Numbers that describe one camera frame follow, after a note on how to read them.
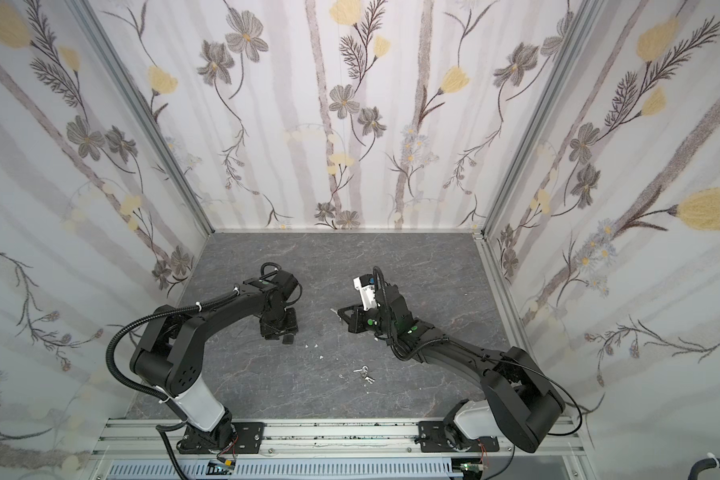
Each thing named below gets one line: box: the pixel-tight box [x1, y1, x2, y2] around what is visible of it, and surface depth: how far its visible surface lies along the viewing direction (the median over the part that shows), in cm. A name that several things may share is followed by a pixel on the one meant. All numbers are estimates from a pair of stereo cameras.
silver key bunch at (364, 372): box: [353, 365, 375, 385], surface depth 86 cm
